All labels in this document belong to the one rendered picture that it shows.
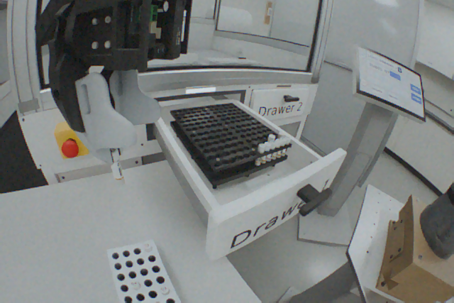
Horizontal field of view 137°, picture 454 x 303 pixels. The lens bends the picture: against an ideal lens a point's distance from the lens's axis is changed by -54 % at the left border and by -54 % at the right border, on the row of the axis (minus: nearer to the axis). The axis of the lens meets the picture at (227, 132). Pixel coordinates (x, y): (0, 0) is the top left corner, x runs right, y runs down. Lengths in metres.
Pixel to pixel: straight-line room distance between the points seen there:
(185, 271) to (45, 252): 0.28
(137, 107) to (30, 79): 0.34
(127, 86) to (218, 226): 0.16
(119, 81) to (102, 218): 0.31
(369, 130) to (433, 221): 0.82
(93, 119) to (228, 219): 0.15
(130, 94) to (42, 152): 0.39
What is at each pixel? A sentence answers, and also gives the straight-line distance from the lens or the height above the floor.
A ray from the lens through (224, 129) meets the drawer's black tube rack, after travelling 0.40.
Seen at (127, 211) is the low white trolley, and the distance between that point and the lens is 0.42.
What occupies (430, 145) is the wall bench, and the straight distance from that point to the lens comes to 3.19.
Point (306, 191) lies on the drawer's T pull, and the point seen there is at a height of 0.91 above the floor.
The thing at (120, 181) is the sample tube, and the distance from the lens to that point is 0.22.
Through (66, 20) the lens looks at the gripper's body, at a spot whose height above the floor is 1.10.
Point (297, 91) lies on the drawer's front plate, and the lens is 0.74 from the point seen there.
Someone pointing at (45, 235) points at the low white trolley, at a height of 0.76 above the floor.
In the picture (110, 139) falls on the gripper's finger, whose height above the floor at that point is 1.01.
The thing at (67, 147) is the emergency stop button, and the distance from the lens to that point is 0.42.
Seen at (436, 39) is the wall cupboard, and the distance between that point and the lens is 3.59.
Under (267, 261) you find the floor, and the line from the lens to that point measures 1.23.
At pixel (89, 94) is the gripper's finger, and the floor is 1.05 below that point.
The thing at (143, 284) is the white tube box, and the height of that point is 0.80.
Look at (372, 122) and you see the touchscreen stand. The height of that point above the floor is 0.82.
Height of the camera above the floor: 1.09
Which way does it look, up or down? 30 degrees down
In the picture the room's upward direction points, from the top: 8 degrees clockwise
